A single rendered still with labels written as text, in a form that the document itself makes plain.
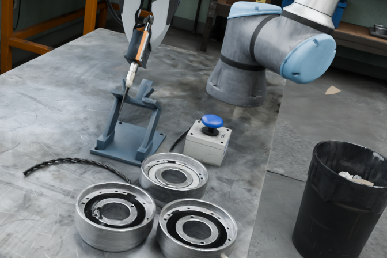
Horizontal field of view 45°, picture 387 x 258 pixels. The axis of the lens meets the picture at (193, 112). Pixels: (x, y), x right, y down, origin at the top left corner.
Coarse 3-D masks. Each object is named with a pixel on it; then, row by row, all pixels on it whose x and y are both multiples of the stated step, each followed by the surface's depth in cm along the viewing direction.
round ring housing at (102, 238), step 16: (80, 192) 62; (96, 192) 65; (128, 192) 66; (144, 192) 65; (80, 208) 61; (112, 208) 64; (128, 208) 63; (80, 224) 58; (96, 224) 57; (112, 224) 59; (144, 224) 59; (96, 240) 58; (112, 240) 57; (128, 240) 58
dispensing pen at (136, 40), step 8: (152, 16) 74; (136, 32) 72; (136, 40) 72; (128, 48) 72; (136, 48) 72; (128, 56) 72; (136, 64) 73; (128, 72) 73; (136, 72) 73; (128, 80) 72; (128, 88) 73
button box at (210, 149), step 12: (192, 132) 83; (204, 132) 83; (216, 132) 84; (228, 132) 86; (192, 144) 82; (204, 144) 82; (216, 144) 81; (192, 156) 83; (204, 156) 83; (216, 156) 82
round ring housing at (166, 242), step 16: (176, 208) 65; (192, 208) 65; (208, 208) 66; (160, 224) 59; (176, 224) 62; (192, 224) 64; (208, 224) 63; (224, 224) 64; (160, 240) 59; (176, 240) 57; (192, 240) 59; (208, 240) 60; (176, 256) 58; (192, 256) 57; (208, 256) 57; (224, 256) 58
